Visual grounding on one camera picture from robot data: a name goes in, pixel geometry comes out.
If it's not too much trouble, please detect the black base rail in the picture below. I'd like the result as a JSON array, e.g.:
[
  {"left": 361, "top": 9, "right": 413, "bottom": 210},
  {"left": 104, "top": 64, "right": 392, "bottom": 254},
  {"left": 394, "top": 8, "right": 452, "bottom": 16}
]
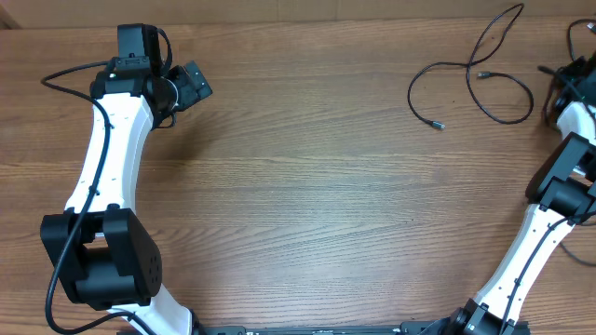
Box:
[{"left": 115, "top": 314, "right": 532, "bottom": 335}]

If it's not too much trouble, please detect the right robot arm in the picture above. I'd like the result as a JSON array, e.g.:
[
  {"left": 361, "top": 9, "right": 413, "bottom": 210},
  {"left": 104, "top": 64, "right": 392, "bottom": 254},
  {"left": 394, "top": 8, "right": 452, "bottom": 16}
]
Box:
[{"left": 424, "top": 58, "right": 595, "bottom": 335}]

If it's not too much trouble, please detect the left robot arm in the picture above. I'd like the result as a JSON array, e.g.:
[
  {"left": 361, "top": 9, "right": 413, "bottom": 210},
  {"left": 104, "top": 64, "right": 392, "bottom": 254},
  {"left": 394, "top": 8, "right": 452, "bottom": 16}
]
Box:
[{"left": 40, "top": 23, "right": 212, "bottom": 334}]

